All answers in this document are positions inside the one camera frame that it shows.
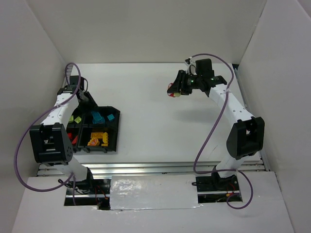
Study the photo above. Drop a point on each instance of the red arch lego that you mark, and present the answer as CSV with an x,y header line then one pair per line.
x,y
74,141

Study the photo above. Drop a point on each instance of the small lime lego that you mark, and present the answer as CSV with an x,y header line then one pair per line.
x,y
77,120

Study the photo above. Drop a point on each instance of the green lego brick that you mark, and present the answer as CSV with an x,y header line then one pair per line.
x,y
71,119

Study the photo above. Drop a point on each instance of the small blue lego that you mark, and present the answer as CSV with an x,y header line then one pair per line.
x,y
111,117

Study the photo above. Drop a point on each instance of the aluminium front rail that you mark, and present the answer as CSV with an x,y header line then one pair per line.
x,y
110,169

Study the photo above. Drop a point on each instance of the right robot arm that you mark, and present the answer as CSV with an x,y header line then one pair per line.
x,y
247,131

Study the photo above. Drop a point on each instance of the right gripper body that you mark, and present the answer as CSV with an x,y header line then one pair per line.
x,y
181,82

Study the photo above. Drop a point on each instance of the orange L-shaped lego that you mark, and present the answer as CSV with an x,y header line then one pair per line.
x,y
96,135

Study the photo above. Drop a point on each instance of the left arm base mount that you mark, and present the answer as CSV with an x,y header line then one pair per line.
x,y
97,194

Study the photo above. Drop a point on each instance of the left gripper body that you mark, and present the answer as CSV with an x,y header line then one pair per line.
x,y
88,99

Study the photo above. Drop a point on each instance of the black compartment tray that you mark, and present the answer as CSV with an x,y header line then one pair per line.
x,y
84,129

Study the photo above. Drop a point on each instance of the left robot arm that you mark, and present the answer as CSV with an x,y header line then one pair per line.
x,y
50,141

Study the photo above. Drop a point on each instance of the yellow lego brick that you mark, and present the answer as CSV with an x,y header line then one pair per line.
x,y
105,139

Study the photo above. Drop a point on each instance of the orange printed lego brick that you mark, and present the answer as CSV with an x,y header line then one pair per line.
x,y
93,142

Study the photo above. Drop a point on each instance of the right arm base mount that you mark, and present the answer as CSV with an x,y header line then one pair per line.
x,y
211,190

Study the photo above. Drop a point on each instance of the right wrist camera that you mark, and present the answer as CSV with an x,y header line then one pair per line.
x,y
191,67

